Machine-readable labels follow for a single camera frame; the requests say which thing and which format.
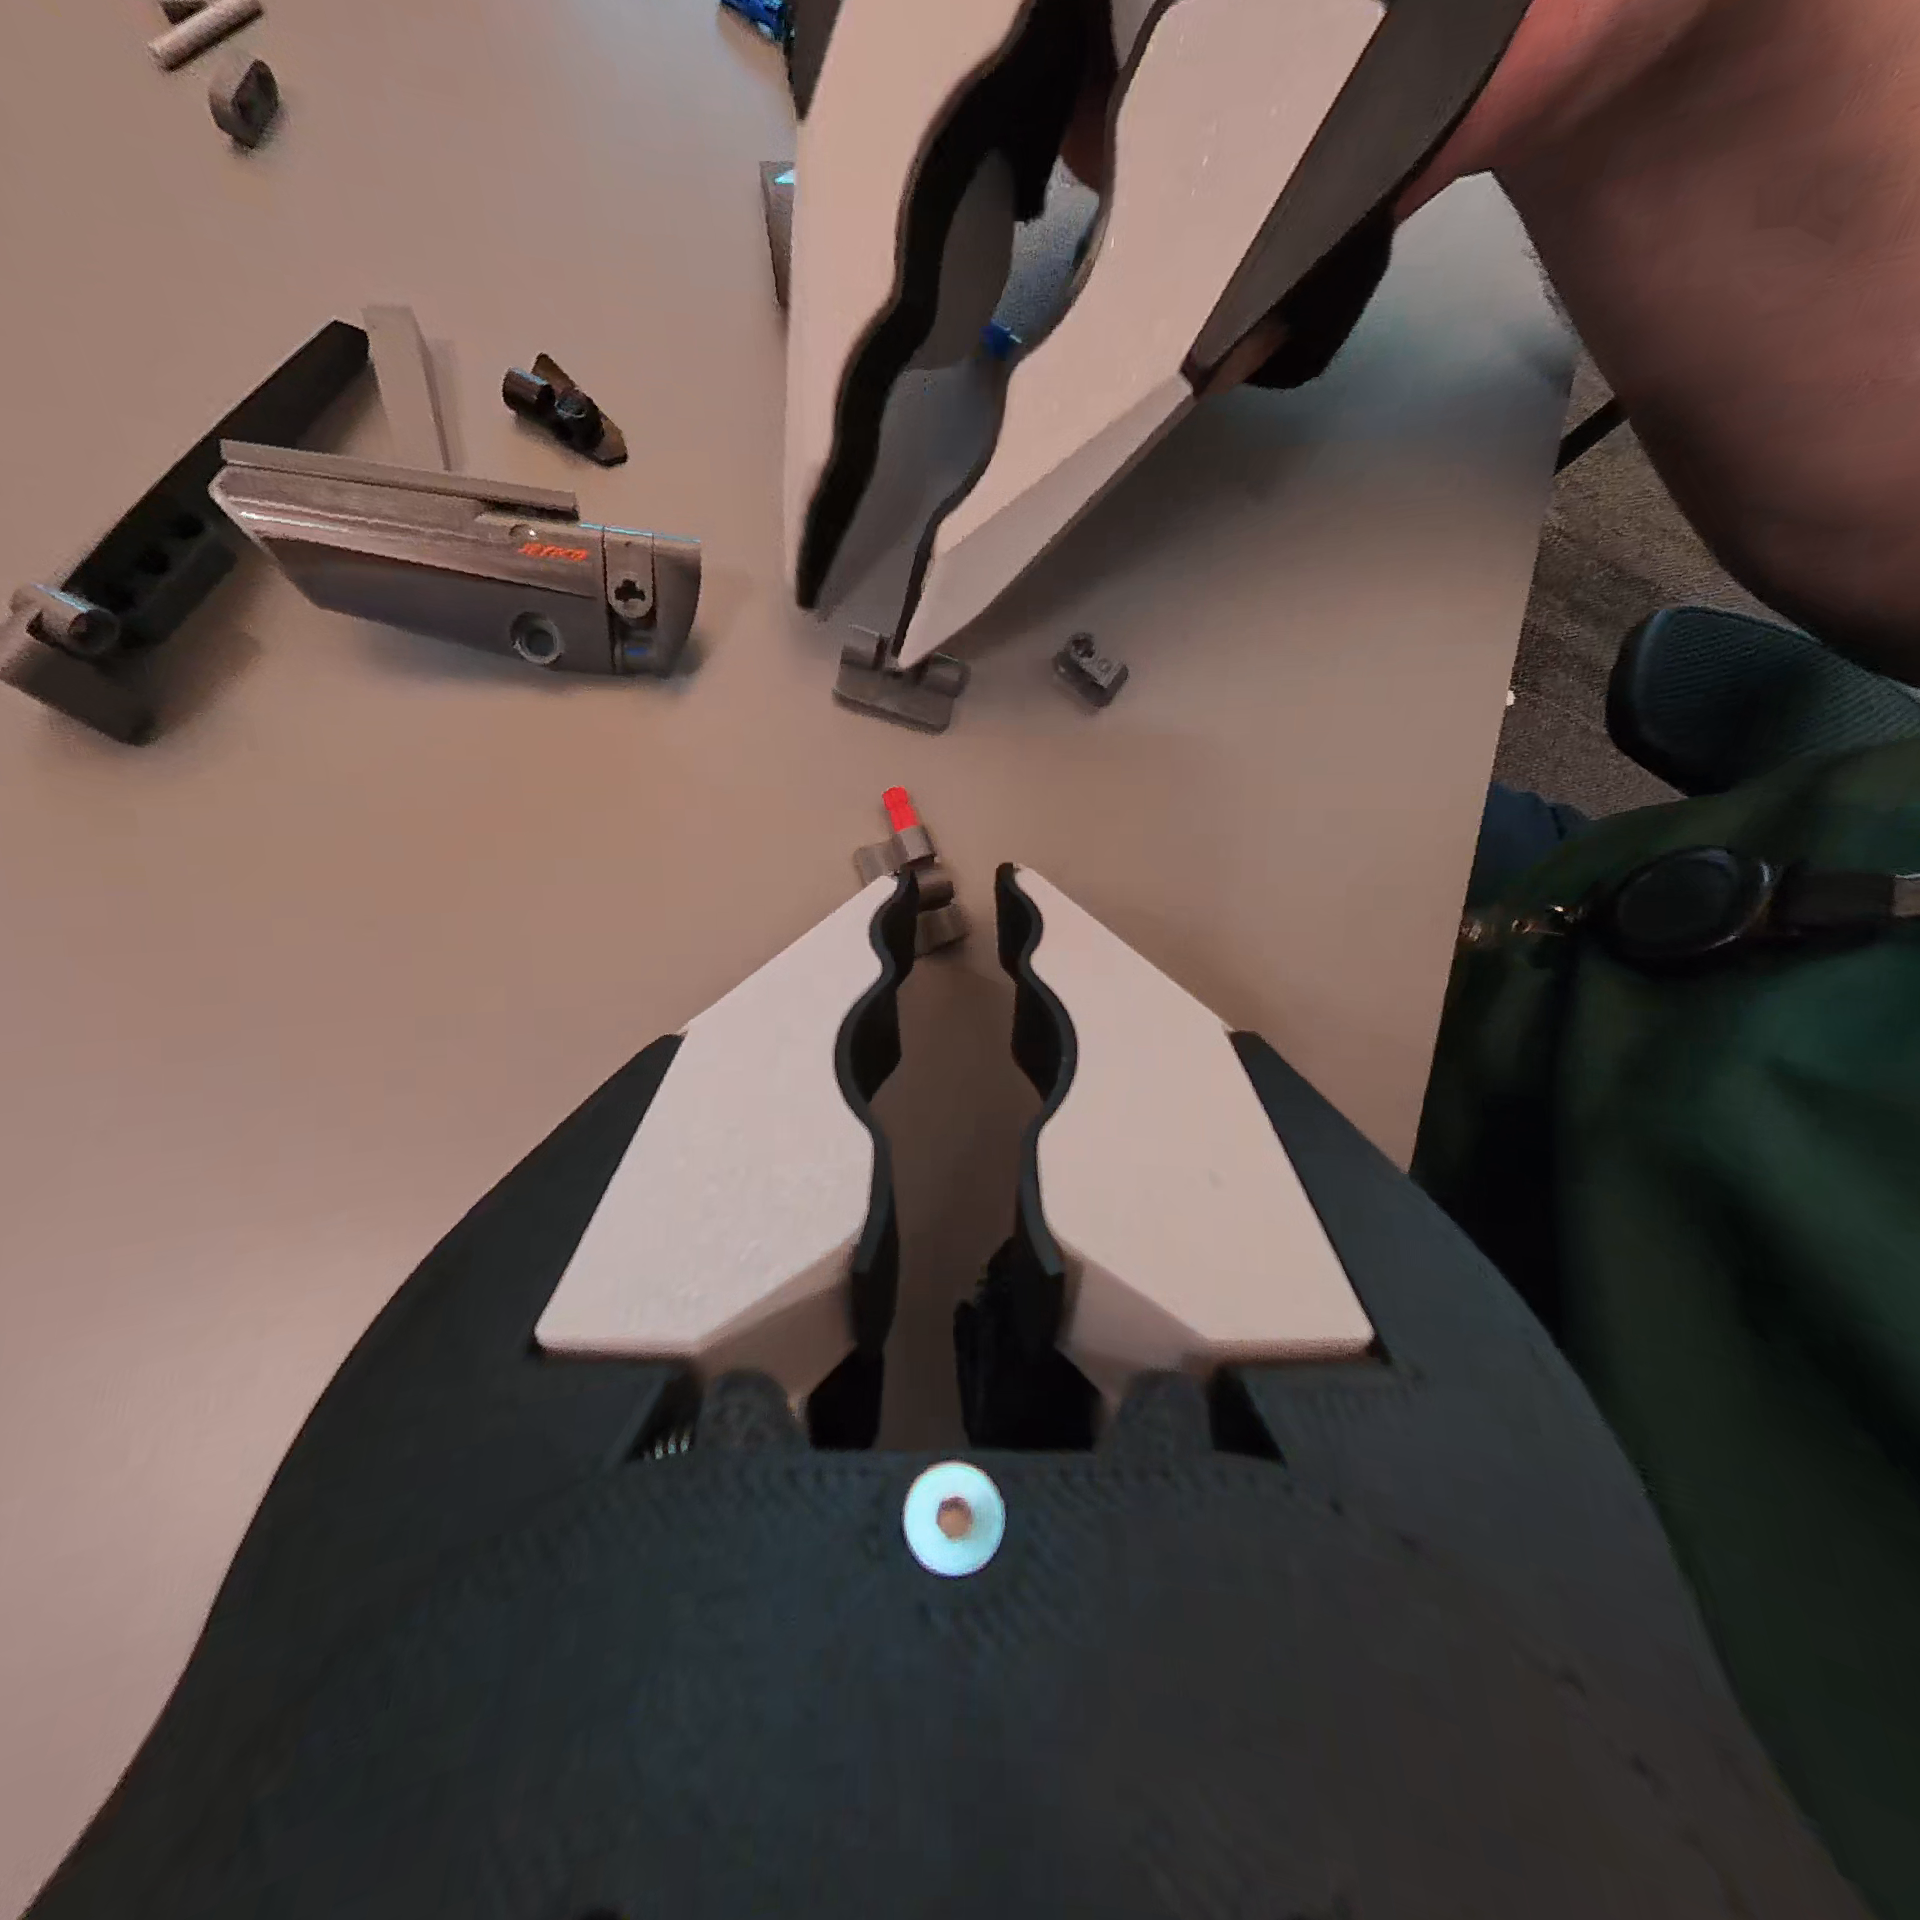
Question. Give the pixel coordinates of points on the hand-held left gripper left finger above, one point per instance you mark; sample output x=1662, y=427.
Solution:
x=720, y=1200

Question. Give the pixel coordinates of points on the person's right forearm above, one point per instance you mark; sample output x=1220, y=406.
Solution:
x=1801, y=375

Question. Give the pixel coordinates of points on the small grey lego connector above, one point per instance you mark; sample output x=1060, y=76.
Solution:
x=1091, y=671

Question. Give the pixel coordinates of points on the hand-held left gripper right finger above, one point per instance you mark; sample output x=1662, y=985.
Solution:
x=1201, y=1200

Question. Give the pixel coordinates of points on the dark tapered lego panel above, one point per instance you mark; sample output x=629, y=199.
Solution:
x=777, y=240

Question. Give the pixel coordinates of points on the black mesh office chair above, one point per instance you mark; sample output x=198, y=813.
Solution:
x=1724, y=690

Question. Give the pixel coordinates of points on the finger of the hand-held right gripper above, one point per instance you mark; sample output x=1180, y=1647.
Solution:
x=854, y=180
x=1201, y=225

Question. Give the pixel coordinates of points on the grey lego panel assembly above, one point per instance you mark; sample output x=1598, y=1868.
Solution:
x=421, y=584

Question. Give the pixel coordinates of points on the light grey lego axle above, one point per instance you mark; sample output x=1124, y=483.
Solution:
x=203, y=27

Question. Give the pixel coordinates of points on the blue lego pin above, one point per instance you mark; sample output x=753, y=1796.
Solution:
x=1001, y=342

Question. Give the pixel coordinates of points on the person's right hand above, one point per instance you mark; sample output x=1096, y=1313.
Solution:
x=1575, y=74

